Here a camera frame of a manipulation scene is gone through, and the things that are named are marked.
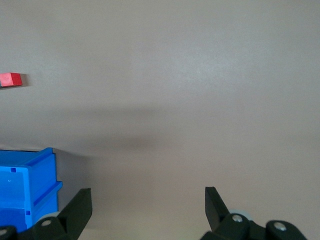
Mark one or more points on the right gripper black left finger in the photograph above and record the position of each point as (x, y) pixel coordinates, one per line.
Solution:
(77, 212)

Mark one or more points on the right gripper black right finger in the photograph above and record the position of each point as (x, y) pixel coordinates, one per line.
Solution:
(216, 215)

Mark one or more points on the small red cube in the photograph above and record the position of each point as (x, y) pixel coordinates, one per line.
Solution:
(11, 79)

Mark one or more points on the blue plastic storage bin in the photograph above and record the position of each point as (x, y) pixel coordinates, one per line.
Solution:
(25, 190)

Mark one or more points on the brown table cover mat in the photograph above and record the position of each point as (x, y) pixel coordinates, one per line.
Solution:
(175, 100)

